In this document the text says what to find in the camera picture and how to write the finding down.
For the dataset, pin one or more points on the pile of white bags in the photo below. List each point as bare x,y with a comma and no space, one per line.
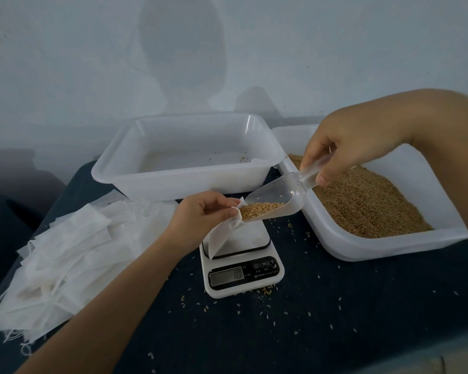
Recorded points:
70,261

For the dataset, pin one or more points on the brown grain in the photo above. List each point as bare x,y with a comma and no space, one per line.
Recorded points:
374,202

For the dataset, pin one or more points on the white digital kitchen scale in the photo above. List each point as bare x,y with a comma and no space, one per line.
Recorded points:
242,276

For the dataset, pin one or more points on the person's left hand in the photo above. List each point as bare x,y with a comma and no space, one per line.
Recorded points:
195,222

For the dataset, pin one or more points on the person's right forearm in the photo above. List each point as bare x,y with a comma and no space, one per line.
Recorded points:
452,136

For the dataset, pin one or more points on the person's left forearm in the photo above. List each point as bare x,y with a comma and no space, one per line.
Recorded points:
93,323

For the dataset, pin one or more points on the white tray of grain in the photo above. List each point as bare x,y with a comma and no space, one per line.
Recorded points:
351,247

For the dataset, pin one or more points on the white mesh bag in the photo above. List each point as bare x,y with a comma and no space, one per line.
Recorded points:
218,237

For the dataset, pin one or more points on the white plastic tub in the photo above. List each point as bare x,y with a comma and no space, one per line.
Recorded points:
179,183

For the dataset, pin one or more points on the dark blue tablecloth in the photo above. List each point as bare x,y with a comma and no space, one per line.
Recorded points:
335,315
4,245

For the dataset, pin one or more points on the clear plastic scoop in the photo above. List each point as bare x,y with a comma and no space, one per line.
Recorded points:
285,190

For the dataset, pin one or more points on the person's right hand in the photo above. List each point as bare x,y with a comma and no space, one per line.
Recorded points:
359,136

